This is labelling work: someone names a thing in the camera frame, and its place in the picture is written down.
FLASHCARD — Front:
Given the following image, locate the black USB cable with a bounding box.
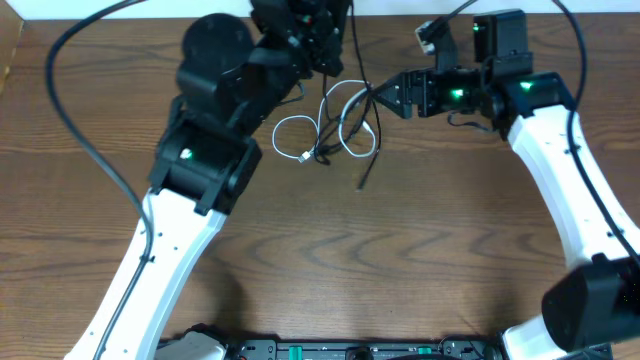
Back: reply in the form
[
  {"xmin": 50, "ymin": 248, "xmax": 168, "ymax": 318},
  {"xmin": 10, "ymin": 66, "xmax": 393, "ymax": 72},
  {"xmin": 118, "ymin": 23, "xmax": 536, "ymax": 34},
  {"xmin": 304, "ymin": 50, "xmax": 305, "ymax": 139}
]
[{"xmin": 312, "ymin": 0, "xmax": 384, "ymax": 192}]

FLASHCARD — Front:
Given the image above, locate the white USB cable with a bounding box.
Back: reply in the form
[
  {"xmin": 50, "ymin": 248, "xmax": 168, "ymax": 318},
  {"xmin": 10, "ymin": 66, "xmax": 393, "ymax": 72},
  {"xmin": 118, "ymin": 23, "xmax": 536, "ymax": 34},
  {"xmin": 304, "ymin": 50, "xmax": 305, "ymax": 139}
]
[{"xmin": 271, "ymin": 78, "xmax": 378, "ymax": 164}]

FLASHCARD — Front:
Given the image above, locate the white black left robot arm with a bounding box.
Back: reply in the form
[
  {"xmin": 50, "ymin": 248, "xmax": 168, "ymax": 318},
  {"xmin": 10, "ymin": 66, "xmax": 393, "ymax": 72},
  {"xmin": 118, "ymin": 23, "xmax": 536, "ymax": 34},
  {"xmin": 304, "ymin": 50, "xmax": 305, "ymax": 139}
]
[{"xmin": 70, "ymin": 0, "xmax": 349, "ymax": 359}]

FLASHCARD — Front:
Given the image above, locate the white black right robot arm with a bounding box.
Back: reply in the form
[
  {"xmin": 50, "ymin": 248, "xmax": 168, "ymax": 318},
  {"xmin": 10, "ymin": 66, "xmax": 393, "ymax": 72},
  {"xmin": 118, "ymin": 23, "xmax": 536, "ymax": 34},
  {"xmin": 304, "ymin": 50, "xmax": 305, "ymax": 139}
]
[{"xmin": 373, "ymin": 68, "xmax": 639, "ymax": 359}]

